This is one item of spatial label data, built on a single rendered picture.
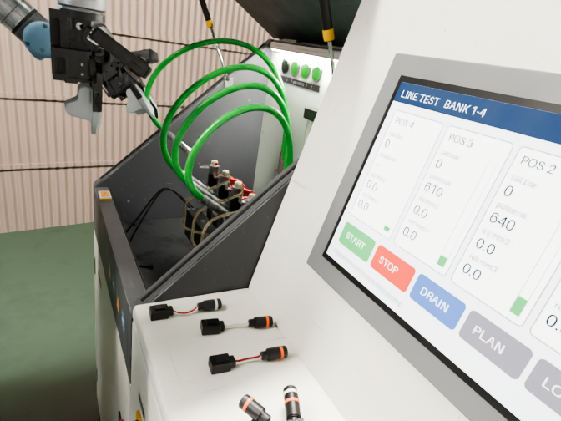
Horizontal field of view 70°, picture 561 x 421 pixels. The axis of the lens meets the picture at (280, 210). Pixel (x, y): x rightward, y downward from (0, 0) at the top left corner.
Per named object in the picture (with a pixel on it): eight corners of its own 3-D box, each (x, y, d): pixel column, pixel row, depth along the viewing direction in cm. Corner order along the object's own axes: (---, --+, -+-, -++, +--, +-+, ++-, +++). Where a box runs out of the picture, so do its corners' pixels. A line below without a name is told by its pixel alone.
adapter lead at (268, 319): (201, 336, 65) (202, 326, 64) (199, 327, 67) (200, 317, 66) (272, 330, 70) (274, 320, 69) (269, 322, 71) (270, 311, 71)
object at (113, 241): (94, 234, 129) (93, 186, 123) (109, 232, 131) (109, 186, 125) (126, 372, 80) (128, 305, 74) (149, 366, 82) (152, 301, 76)
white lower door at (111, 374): (95, 392, 155) (92, 232, 130) (102, 390, 157) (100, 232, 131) (121, 580, 104) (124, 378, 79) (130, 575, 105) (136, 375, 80)
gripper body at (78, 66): (52, 78, 74) (48, 5, 70) (103, 83, 79) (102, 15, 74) (53, 83, 68) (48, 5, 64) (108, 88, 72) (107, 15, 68)
